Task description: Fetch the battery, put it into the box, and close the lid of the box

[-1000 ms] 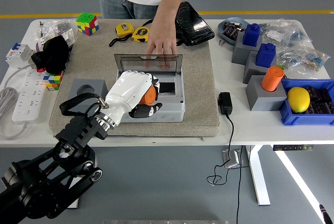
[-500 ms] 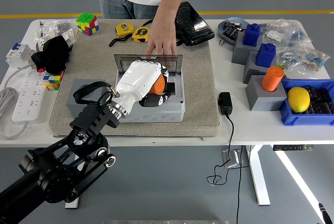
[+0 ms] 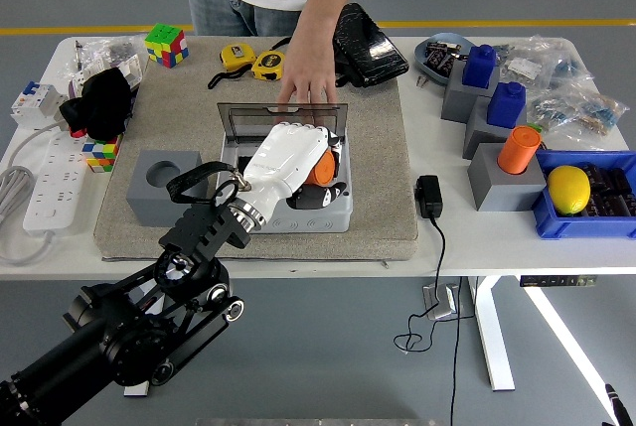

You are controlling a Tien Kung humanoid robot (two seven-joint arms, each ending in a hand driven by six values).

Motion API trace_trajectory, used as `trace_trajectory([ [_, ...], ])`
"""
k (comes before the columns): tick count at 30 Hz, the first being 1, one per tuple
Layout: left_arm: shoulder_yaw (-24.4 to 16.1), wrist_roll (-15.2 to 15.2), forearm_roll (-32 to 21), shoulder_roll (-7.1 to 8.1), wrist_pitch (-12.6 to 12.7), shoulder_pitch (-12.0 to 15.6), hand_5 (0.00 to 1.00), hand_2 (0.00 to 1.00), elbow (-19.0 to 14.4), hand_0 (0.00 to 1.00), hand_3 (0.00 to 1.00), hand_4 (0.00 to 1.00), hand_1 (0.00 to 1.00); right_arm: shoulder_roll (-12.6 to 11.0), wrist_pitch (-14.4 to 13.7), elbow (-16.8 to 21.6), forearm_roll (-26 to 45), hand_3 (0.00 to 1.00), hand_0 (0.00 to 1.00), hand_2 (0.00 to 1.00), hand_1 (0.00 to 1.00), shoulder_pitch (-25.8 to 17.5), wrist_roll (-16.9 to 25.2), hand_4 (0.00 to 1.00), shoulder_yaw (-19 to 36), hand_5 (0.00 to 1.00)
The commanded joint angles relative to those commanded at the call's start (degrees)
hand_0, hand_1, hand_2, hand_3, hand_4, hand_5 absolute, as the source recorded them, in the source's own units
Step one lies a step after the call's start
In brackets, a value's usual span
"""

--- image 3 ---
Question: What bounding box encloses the blue block battery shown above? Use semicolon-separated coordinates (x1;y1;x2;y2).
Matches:
461;44;500;88
486;81;528;130

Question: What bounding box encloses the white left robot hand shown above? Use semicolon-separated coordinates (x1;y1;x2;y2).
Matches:
237;121;349;221

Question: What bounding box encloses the grey block with round hole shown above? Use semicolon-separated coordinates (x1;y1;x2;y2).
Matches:
126;149;209;227

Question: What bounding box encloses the grey-brown mat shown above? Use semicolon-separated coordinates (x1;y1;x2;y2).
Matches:
92;36;419;262

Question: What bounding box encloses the black adapter cord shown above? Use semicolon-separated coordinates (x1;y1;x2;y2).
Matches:
394;215;477;426

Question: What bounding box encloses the blue-grey dish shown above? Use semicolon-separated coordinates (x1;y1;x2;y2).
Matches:
414;32;479;85

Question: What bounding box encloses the black glove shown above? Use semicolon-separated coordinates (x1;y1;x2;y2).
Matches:
59;67;136;142

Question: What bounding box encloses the white table leg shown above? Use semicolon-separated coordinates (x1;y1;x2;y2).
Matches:
122;277;168;397
466;275;516;392

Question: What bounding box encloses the clear bag of small hardware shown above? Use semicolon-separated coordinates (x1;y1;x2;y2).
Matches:
74;36;150;89

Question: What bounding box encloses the yellow lemon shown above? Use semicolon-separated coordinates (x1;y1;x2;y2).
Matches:
547;165;592;216

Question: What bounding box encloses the white power strip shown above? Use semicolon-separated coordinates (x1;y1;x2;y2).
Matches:
23;133;106;236

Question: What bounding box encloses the small black capacitor pile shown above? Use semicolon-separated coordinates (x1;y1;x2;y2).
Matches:
424;40;461;74

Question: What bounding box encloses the rubik's cube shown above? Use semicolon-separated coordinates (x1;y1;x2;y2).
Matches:
144;22;190;70
81;135;123;174

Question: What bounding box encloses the white blue circuit breaker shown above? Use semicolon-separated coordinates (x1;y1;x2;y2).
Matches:
10;79;69;130

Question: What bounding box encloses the shiny black pouch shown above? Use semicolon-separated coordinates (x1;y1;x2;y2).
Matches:
271;2;410;89

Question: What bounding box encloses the smoky transparent box lid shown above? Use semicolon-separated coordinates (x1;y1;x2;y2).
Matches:
217;102;349;145

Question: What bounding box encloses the grey block holder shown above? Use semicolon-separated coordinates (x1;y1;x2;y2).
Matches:
467;142;548;213
441;61;501;124
462;95;528;161

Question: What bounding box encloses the yellow tape measure with strap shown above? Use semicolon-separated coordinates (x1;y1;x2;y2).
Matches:
207;43;258;90

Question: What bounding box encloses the silver metal bracket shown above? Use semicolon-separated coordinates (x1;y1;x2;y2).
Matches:
421;284;458;322

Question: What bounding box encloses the blue plastic bin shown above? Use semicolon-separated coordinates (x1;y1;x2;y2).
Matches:
530;149;636;241

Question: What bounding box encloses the black table control panel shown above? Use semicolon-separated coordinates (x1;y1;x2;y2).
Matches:
519;274;598;288

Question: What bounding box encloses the orange cylinder battery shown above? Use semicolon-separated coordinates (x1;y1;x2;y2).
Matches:
303;151;338;187
497;125;542;175

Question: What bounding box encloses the person's left hand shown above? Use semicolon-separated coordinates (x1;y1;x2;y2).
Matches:
275;42;340;129

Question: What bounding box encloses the small white socket box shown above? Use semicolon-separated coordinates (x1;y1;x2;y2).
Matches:
118;57;145;87

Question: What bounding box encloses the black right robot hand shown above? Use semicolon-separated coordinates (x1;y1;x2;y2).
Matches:
602;383;630;426

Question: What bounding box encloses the black power adapter plug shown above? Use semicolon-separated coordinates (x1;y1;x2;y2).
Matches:
414;175;444;220

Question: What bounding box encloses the grey electrical enclosure box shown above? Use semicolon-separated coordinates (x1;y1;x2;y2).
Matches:
214;140;354;234

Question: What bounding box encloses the clear bag with white label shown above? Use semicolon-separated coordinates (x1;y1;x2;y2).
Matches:
498;41;554;94

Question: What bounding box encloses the clear bag of blue parts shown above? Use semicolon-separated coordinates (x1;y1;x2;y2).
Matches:
545;36;598;94

